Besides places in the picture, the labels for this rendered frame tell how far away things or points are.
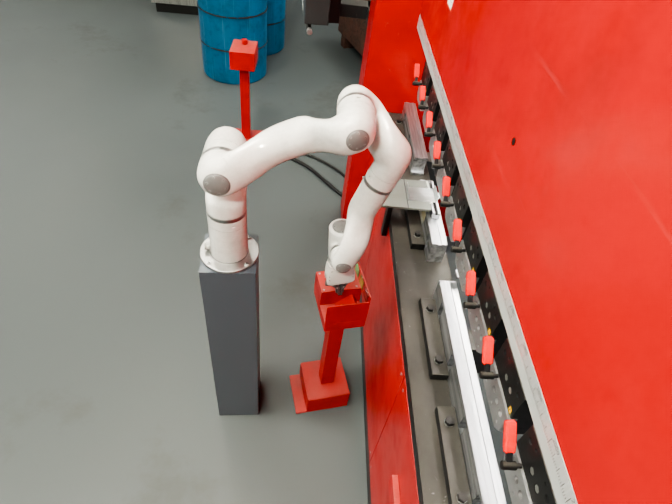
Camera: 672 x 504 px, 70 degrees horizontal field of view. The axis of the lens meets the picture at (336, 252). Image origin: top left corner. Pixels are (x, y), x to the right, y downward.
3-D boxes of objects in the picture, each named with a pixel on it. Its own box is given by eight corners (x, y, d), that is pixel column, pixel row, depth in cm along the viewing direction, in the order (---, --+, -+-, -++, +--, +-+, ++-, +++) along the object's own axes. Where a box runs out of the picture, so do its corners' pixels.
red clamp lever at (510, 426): (505, 420, 95) (503, 471, 95) (525, 421, 96) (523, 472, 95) (501, 418, 97) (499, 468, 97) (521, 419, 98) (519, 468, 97)
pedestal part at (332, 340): (318, 373, 232) (329, 303, 193) (330, 371, 233) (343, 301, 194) (320, 384, 228) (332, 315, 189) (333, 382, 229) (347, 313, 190)
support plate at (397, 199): (362, 177, 198) (362, 175, 198) (425, 182, 200) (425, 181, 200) (364, 206, 186) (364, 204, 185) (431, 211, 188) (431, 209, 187)
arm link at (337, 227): (354, 265, 158) (352, 245, 164) (356, 237, 148) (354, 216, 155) (328, 266, 157) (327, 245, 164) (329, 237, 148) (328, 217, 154)
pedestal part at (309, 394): (289, 376, 242) (290, 364, 233) (337, 369, 248) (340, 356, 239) (296, 414, 229) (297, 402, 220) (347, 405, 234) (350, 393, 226)
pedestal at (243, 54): (232, 141, 379) (226, 33, 320) (264, 143, 381) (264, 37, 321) (228, 155, 365) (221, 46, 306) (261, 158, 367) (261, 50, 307)
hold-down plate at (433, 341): (418, 302, 170) (420, 297, 168) (433, 303, 171) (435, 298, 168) (429, 379, 149) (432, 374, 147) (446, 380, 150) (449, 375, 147)
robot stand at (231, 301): (219, 415, 224) (198, 272, 153) (222, 380, 237) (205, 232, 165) (258, 414, 226) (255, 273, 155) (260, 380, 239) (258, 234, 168)
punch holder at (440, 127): (428, 146, 189) (438, 108, 177) (449, 148, 190) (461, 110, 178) (433, 169, 178) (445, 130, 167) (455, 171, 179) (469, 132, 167)
